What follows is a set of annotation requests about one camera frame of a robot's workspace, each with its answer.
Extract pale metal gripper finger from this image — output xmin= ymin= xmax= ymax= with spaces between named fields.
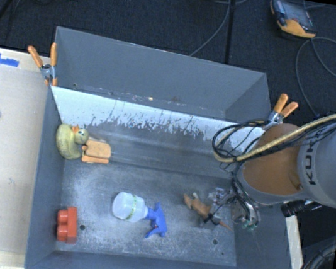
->
xmin=206 ymin=186 xmax=230 ymax=207
xmin=198 ymin=200 xmax=227 ymax=231

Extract orange toy animal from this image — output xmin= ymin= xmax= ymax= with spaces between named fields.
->
xmin=179 ymin=190 xmax=240 ymax=233

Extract grey metal bin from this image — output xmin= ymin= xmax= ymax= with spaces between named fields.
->
xmin=15 ymin=25 xmax=332 ymax=269

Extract clear spray bottle blue nozzle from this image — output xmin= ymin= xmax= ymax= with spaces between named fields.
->
xmin=107 ymin=190 xmax=174 ymax=243

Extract red toy brick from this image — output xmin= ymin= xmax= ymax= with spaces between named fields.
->
xmin=52 ymin=204 xmax=84 ymax=246

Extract yellow rubber duck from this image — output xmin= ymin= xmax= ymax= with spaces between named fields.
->
xmin=52 ymin=121 xmax=91 ymax=163

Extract pale wood flat board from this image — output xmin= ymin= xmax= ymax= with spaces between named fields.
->
xmin=0 ymin=64 xmax=58 ymax=260

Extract black cylinder on white bracket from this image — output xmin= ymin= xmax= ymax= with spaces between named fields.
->
xmin=279 ymin=195 xmax=324 ymax=224

